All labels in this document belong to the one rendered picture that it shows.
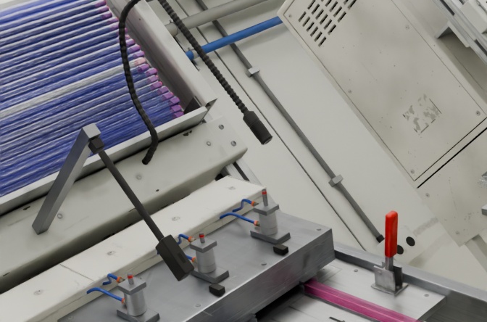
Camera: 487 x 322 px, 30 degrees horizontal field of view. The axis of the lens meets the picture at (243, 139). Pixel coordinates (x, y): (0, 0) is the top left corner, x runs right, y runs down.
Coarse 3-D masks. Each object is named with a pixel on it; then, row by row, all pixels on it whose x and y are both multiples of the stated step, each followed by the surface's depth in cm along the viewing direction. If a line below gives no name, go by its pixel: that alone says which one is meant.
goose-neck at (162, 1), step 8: (160, 0) 121; (168, 8) 121; (176, 16) 120; (176, 24) 120; (184, 24) 120; (184, 32) 120; (192, 40) 119; (200, 48) 119; (200, 56) 119; (208, 56) 119; (208, 64) 119; (216, 72) 118; (224, 80) 118; (224, 88) 118; (232, 88) 118; (232, 96) 117; (240, 104) 117
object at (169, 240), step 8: (160, 240) 94; (168, 240) 94; (160, 248) 94; (168, 248) 94; (176, 248) 94; (168, 256) 94; (176, 256) 93; (184, 256) 94; (168, 264) 94; (176, 264) 93; (184, 264) 93; (176, 272) 94; (184, 272) 93
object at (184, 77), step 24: (120, 0) 142; (144, 0) 138; (144, 24) 136; (168, 48) 135; (168, 72) 140; (192, 72) 134; (192, 96) 138; (216, 96) 134; (192, 120) 132; (120, 144) 123; (144, 144) 127; (96, 168) 123; (24, 192) 113; (48, 192) 119; (0, 216) 115
